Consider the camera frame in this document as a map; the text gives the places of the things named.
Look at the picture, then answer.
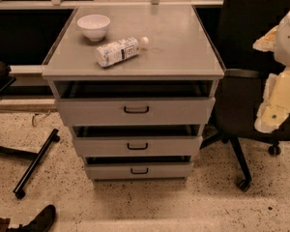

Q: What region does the grey bottom drawer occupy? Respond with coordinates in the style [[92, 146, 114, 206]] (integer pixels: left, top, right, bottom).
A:
[[85, 162, 193, 180]]

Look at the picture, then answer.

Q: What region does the grey drawer cabinet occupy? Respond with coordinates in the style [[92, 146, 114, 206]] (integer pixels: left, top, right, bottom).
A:
[[43, 5, 223, 169]]

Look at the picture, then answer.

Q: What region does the white ceramic bowl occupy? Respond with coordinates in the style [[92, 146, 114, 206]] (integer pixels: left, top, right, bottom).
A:
[[77, 14, 110, 42]]

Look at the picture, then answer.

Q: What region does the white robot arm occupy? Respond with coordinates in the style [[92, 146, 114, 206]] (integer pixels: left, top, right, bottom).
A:
[[252, 11, 290, 133]]

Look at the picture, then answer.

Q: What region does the thin floor cable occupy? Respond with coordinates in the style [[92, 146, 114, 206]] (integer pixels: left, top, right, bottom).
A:
[[31, 110, 52, 128]]

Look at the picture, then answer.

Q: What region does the grey top drawer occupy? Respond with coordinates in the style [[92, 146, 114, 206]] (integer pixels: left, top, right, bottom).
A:
[[55, 98, 215, 126]]

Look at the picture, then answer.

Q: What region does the black office chair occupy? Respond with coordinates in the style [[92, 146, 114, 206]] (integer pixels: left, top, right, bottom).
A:
[[196, 0, 290, 191]]

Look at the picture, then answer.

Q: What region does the grey drawer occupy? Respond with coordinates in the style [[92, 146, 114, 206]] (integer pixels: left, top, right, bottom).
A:
[[85, 162, 193, 180], [55, 98, 215, 126], [72, 136, 202, 157]]

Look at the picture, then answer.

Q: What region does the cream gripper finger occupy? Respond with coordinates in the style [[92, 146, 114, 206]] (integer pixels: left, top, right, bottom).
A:
[[254, 67, 290, 133], [252, 26, 278, 52]]

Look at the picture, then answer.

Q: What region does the white labelled plastic bottle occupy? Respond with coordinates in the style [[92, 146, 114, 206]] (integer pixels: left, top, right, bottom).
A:
[[95, 37, 149, 68]]

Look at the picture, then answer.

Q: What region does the grey middle drawer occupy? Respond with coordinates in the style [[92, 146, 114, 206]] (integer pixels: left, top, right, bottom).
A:
[[72, 136, 202, 157]]

